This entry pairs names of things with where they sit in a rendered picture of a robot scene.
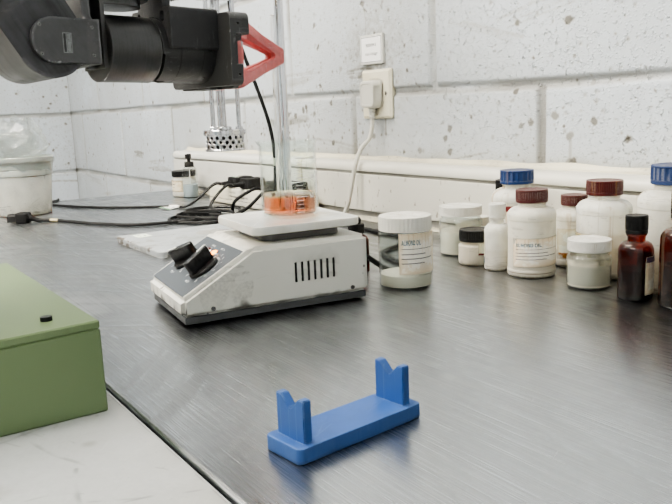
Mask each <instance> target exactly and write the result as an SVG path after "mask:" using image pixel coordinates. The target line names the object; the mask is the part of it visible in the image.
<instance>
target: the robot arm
mask: <svg viewBox="0 0 672 504"><path fill-rule="evenodd" d="M170 1H171V2H172V1H174V0H0V76H1V77H3V78H4V79H6V80H8V81H10V82H13V83H17V84H29V83H35V82H40V81H45V80H50V79H56V78H61V77H65V76H68V75H70V74H72V73H73V72H75V71H76V70H77V69H81V68H85V72H88V74H89V76H90V77H91V78H92V80H94V81H95V82H112V83H150V82H156V83H173V87H174V89H175V90H183V91H212V90H213V91H218V90H225V89H241V88H244V87H245V86H247V85H248V84H250V83H251V82H253V81H254V80H256V79H257V78H259V77H261V76H262V75H264V74H265V73H267V72H269V71H271V70H272V69H274V68H276V67H278V66H280V65H282V64H283V63H284V50H283V48H281V47H280V46H278V45H277V44H275V43H274V42H272V41H271V40H269V39H268V38H266V37H265V36H263V35H262V34H261V33H260V32H258V31H257V30H256V29H255V28H254V27H253V26H251V25H250V24H249V20H248V15H247V14H246V13H243V12H232V11H226V12H221V13H217V10H215V9H203V8H192V7H181V6H170ZM137 10H138V12H137V13H133V14H132V16H121V15H108V14H104V11H105V12H131V11H137ZM243 45H244V46H247V47H250V48H252V49H254V50H256V51H258V52H261V53H263V54H264V55H265V59H264V60H261V61H259V62H257V63H254V64H252V65H249V66H247V67H244V54H243ZM271 55H272V57H271Z"/></svg>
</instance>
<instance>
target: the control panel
mask: <svg viewBox="0 0 672 504"><path fill-rule="evenodd" d="M202 245H206V246H207V247H211V249H210V252H212V251H214V250H217V252H216V253H215V254H213V257H216V258H217V260H218V262H217V264H216V265H215V266H214V267H213V268H212V269H211V270H210V271H208V272H207V273H205V274H204V275H202V276H200V277H198V278H194V279H191V278H190V277H189V273H188V271H187V270H186V268H185V267H183V268H181V269H176V268H175V267H174V263H175V262H174V261H172V262H171V263H170V264H168V265H167V266H165V267H164V268H163V269H161V270H160V271H159V272H157V273H156V274H155V275H154V277H155V278H157V279H158V280H159V281H161V282H162V283H163V284H165V285H166V286H167V287H169V288H170V289H171V290H173V291H174V292H176V293H177V294H178V295H180V296H181V297H183V296H185V295H186V294H188V293H189V292H190V291H192V290H193V289H194V288H196V287H197V286H198V285H200V284H201V283H202V282H204V281H205V280H206V279H208V278H209V277H210V276H212V275H213V274H214V273H216V272H217V271H218V270H220V269H221V268H222V267H224V266H225V265H226V264H228V263H229V262H230V261H232V260H233V259H234V258H236V257H237V256H238V255H240V254H241V253H242V252H243V251H241V250H239V249H236V248H234V247H232V246H229V245H227V244H225V243H222V242H220V241H218V240H215V239H213V238H211V237H208V236H206V237H205V238H204V239H202V240H201V241H200V242H198V243H197V244H196V245H194V246H195V248H197V249H199V248H200V247H201V246H202Z"/></svg>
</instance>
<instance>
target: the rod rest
mask: <svg viewBox="0 0 672 504"><path fill-rule="evenodd" d="M375 377H376V393H375V394H372V395H370V396H367V397H364V398H362V399H359V400H356V401H353V402H351V403H348V404H345V405H342V406H340V407H337V408H334V409H331V410H329V411H326V412H323V413H321V414H318V415H315V416H312V417H311V404H310V400H309V399H307V398H303V399H300V400H297V402H296V403H295V402H294V400H293V398H292V396H291V395H290V393H289V391H288V390H286V389H280V390H277V391H276V398H277V416H278V429H277V430H274V431H271V432H269V433H268V435H267V442H268V449H269V450H270V451H272V452H274V453H276V454H278V455H279V456H281V457H283V458H285V459H287V460H289V461H291V462H293V463H294V464H296V465H305V464H308V463H310V462H313V461H315V460H318V459H320V458H322V457H325V456H327V455H330V454H332V453H334V452H337V451H339V450H342V449H344V448H347V447H349V446H351V445H354V444H356V443H359V442H361V441H363V440H366V439H368V438H371V437H373V436H375V435H378V434H380V433H383V432H385V431H388V430H390V429H392V428H395V427H397V426H400V425H402V424H404V423H407V422H409V421H412V420H414V419H416V418H419V416H420V404H419V402H418V401H415V400H412V399H410V398H409V366H408V365H406V364H402V365H399V366H397V367H396V368H395V369H394V370H393V369H392V368H391V366H390V365H389V363H388V361H387V360H386V359H385V358H383V357H379V358H376V359H375Z"/></svg>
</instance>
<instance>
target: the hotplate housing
mask: <svg viewBox="0 0 672 504"><path fill-rule="evenodd" d="M207 236H208V237H211V238H213V239H215V240H218V241H220V242H222V243H225V244H227V245H229V246H232V247H234V248H236V249H239V250H241V251H243V252H242V253H241V254H240V255H238V256H237V257H236V258H234V259H233V260H232V261H230V262H229V263H228V264H226V265H225V266H224V267H222V268H221V269H220V270H218V271H217V272H216V273H214V274H213V275H212V276H210V277H209V278H208V279H206V280H205V281H204V282H202V283H201V284H200V285H198V286H197V287H196V288H194V289H193V290H192V291H190V292H189V293H188V294H186V295H185V296H183V297H181V296H180V295H178V294H177V293H176V292H174V291H173V290H171V289H170V288H169V287H167V286H166V285H165V284H163V283H162V282H161V281H159V280H158V279H157V278H155V277H154V278H153V280H152V281H150V282H151V291H153V292H154V297H155V300H157V301H158V302H159V303H160V304H161V305H163V306H164V307H165V308H166V309H167V310H169V311H170V312H171V313H172V314H173V315H174V316H176V317H177V318H178V319H179V320H180V321H182V322H183V323H184V324H185V325H191V324H201V323H206V322H210V321H216V320H222V319H228V318H234V317H240V316H246V315H253V314H259V313H265V312H271V311H277V310H283V309H289V308H296V307H302V306H308V305H314V304H320V303H326V302H332V301H339V300H348V299H351V298H357V297H363V296H366V292H365V290H364V288H365V287H366V286H367V255H366V237H363V236H362V233H358V232H354V231H350V230H347V229H343V228H339V227H336V228H327V229H318V230H310V231H301V232H293V233H284V234H275V235H267V236H252V235H249V234H246V233H243V232H241V231H238V230H235V229H232V230H223V231H216V232H215V233H213V234H209V235H207Z"/></svg>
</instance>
